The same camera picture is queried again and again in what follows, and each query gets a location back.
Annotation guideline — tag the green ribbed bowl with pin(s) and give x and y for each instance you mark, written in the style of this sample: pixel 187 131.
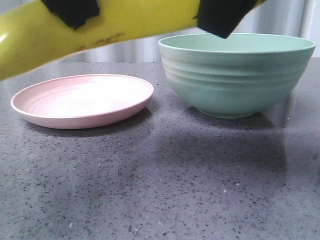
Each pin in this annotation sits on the green ribbed bowl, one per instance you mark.
pixel 234 77

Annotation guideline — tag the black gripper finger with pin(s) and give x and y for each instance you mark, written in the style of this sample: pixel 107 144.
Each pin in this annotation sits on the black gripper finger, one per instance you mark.
pixel 221 17
pixel 74 13

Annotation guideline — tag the pink plate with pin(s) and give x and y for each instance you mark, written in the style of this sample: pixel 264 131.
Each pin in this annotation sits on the pink plate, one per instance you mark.
pixel 82 101

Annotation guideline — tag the yellow banana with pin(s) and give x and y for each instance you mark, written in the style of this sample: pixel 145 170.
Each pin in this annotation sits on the yellow banana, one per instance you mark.
pixel 31 36

